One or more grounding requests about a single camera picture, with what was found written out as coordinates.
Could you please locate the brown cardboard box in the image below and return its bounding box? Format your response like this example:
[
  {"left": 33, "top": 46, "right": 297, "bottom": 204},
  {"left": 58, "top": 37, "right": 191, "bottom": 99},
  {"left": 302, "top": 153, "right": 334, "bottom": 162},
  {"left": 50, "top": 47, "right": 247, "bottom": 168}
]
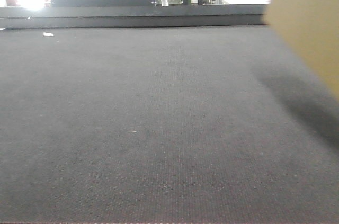
[{"left": 263, "top": 0, "right": 338, "bottom": 97}]

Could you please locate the dark conveyor frame rail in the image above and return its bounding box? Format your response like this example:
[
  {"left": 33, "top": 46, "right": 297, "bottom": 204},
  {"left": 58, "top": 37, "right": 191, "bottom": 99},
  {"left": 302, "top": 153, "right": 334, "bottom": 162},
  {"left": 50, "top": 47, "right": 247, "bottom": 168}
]
[{"left": 1, "top": 4, "right": 267, "bottom": 29}]

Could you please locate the white paper scrap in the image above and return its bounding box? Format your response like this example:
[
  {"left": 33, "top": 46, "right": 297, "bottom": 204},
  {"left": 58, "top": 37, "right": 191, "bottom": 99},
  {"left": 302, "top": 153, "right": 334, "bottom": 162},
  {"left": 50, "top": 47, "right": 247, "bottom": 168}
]
[{"left": 43, "top": 32, "right": 54, "bottom": 38}]

